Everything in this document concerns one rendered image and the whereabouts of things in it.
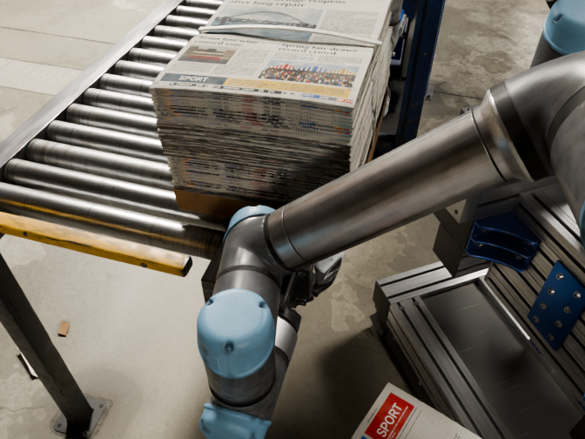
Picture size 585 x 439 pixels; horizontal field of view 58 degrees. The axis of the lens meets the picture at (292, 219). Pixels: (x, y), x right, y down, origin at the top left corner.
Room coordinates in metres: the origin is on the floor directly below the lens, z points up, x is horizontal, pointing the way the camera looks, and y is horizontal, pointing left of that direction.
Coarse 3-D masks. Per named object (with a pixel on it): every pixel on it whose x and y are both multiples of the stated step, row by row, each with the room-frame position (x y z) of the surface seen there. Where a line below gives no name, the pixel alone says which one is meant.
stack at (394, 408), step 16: (384, 400) 0.28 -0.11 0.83; (400, 400) 0.28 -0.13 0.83; (416, 400) 0.28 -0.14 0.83; (368, 416) 0.26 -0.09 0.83; (384, 416) 0.26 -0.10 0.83; (400, 416) 0.26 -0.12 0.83; (416, 416) 0.26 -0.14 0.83; (432, 416) 0.26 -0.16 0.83; (368, 432) 0.25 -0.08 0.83; (384, 432) 0.25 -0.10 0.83; (400, 432) 0.25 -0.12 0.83; (416, 432) 0.25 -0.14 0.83; (432, 432) 0.25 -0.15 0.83; (448, 432) 0.25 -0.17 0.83; (464, 432) 0.25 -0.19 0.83
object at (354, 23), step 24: (240, 0) 0.91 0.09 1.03; (264, 0) 0.91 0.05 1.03; (288, 0) 0.90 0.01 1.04; (312, 0) 0.89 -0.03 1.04; (336, 0) 0.88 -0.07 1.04; (360, 0) 0.88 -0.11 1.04; (384, 0) 0.88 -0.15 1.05; (288, 24) 0.81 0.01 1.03; (312, 24) 0.81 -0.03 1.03; (336, 24) 0.80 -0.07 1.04; (360, 24) 0.80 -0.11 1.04; (384, 24) 0.82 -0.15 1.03; (384, 48) 0.82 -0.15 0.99; (384, 72) 0.84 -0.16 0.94; (384, 96) 0.88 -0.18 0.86
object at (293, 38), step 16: (208, 32) 0.80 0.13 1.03; (224, 32) 0.79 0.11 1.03; (240, 32) 0.79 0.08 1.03; (256, 32) 0.79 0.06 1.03; (272, 32) 0.79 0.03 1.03; (288, 32) 0.79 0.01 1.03; (304, 32) 0.78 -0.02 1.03; (320, 48) 0.73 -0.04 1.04; (336, 48) 0.72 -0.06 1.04; (352, 48) 0.72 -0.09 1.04; (368, 48) 0.72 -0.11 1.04
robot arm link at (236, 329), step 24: (216, 288) 0.35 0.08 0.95; (240, 288) 0.34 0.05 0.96; (264, 288) 0.35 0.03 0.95; (216, 312) 0.30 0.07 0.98; (240, 312) 0.30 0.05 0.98; (264, 312) 0.30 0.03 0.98; (216, 336) 0.27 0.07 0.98; (240, 336) 0.27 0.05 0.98; (264, 336) 0.27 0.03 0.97; (216, 360) 0.26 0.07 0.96; (240, 360) 0.26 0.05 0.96; (264, 360) 0.27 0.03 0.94; (216, 384) 0.26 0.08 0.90; (240, 384) 0.26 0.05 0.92; (264, 384) 0.27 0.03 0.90
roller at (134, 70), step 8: (120, 64) 1.12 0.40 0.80; (128, 64) 1.12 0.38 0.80; (136, 64) 1.12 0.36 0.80; (144, 64) 1.12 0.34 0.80; (120, 72) 1.11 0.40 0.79; (128, 72) 1.10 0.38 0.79; (136, 72) 1.10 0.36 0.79; (144, 72) 1.09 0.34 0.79; (152, 72) 1.09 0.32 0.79; (152, 80) 1.08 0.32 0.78
